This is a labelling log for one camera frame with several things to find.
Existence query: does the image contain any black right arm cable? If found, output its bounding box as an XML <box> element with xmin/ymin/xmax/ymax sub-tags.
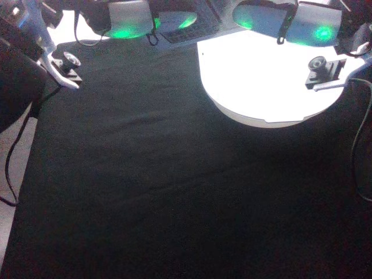
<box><xmin>73</xmin><ymin>10</ymin><xmax>103</xmax><ymax>47</ymax></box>

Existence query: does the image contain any white rounded plastic tray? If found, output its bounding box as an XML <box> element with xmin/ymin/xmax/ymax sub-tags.
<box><xmin>196</xmin><ymin>28</ymin><xmax>350</xmax><ymax>129</ymax></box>

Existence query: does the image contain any black camera cable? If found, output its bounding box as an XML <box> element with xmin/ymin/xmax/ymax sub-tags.
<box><xmin>0</xmin><ymin>85</ymin><xmax>61</xmax><ymax>208</ymax></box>
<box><xmin>347</xmin><ymin>76</ymin><xmax>372</xmax><ymax>203</ymax></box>

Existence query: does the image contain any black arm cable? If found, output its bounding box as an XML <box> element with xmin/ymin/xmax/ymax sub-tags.
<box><xmin>276</xmin><ymin>0</ymin><xmax>299</xmax><ymax>45</ymax></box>
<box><xmin>73</xmin><ymin>10</ymin><xmax>103</xmax><ymax>47</ymax></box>

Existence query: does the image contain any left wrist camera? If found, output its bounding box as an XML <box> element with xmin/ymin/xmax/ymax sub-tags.
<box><xmin>304</xmin><ymin>55</ymin><xmax>348</xmax><ymax>90</ymax></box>

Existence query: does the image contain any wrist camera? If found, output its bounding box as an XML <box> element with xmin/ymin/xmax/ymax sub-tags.
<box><xmin>304</xmin><ymin>55</ymin><xmax>348</xmax><ymax>90</ymax></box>
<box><xmin>59</xmin><ymin>51</ymin><xmax>84</xmax><ymax>83</ymax></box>

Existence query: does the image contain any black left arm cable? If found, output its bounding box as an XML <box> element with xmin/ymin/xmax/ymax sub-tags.
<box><xmin>276</xmin><ymin>0</ymin><xmax>299</xmax><ymax>45</ymax></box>

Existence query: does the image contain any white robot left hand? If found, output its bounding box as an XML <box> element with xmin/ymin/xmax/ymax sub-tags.
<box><xmin>313</xmin><ymin>22</ymin><xmax>372</xmax><ymax>92</ymax></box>

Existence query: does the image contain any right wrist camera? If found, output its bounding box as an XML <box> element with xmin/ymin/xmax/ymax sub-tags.
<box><xmin>59</xmin><ymin>51</ymin><xmax>84</xmax><ymax>83</ymax></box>

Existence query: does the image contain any black table cloth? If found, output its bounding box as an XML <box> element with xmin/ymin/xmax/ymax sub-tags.
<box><xmin>0</xmin><ymin>28</ymin><xmax>372</xmax><ymax>279</ymax></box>

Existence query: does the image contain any black left camera cable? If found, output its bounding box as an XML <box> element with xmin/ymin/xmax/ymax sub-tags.
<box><xmin>347</xmin><ymin>76</ymin><xmax>372</xmax><ymax>203</ymax></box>

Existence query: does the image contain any black right camera cable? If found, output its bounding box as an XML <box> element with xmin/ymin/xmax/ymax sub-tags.
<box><xmin>0</xmin><ymin>85</ymin><xmax>61</xmax><ymax>208</ymax></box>

